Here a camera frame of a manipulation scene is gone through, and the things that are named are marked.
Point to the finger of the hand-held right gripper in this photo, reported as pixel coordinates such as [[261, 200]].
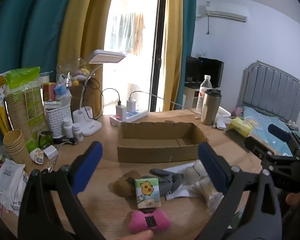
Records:
[[278, 133], [257, 148]]

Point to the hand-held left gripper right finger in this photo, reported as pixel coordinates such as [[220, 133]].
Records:
[[212, 170]]

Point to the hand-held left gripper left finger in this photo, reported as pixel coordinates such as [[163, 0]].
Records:
[[88, 170]]

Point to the bubble wrap bundle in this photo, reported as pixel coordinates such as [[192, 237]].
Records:
[[210, 200]]

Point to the brown plush toy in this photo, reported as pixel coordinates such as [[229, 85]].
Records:
[[123, 183]]

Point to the cardboard box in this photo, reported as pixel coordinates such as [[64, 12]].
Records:
[[152, 153]]

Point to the duck print tissue pack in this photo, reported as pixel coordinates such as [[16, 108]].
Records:
[[147, 192]]

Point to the person's right hand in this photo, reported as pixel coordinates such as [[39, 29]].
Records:
[[295, 199]]

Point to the person's left hand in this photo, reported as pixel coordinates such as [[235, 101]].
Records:
[[137, 235]]

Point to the blue printed blanket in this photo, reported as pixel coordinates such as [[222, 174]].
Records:
[[262, 122]]

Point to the yellow sponge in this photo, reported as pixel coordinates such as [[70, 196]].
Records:
[[240, 126]]

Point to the white pill bottle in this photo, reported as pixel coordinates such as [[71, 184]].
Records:
[[78, 132], [67, 127]]

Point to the white cube charger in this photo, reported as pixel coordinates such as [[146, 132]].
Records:
[[50, 152]]

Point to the grey bed headboard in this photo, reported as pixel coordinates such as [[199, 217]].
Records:
[[272, 87]]

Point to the white plastic basket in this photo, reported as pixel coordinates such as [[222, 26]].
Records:
[[58, 121]]

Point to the steel tumbler black lid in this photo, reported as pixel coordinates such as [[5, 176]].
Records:
[[210, 108]]

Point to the white power strip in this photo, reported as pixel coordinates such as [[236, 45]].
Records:
[[135, 116]]

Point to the brown paper bag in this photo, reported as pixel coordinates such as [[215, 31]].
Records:
[[77, 97]]

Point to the pink bone plush toy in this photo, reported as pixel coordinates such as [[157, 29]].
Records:
[[142, 221]]

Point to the stack of brown paper cups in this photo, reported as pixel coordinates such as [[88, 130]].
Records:
[[15, 145]]

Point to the clear water bottle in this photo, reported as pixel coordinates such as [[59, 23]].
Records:
[[203, 92]]

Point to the white wet wipes pack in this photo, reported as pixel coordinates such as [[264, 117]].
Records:
[[11, 185]]

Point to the white and blue charger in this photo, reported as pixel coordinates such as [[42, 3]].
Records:
[[131, 105]]

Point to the red can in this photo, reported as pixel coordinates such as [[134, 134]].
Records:
[[49, 91]]

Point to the green bag of paper cups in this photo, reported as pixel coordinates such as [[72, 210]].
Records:
[[27, 100]]

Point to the black monitor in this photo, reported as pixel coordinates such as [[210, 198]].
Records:
[[207, 70]]

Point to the bag of small plush toys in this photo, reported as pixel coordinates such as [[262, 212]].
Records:
[[81, 74]]

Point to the yellow snack bag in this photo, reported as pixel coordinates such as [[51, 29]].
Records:
[[0, 105]]

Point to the white desk lamp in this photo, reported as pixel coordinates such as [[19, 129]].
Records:
[[106, 56]]

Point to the white air conditioner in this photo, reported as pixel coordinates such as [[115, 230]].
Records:
[[227, 15]]

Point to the yellow curtain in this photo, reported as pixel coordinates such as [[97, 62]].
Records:
[[85, 17], [173, 42]]

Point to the teal curtain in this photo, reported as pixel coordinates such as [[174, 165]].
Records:
[[30, 25], [188, 30]]

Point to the hanging clothes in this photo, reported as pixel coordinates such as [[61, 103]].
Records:
[[130, 33]]

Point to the black door frame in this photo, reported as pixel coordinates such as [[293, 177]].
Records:
[[158, 42]]

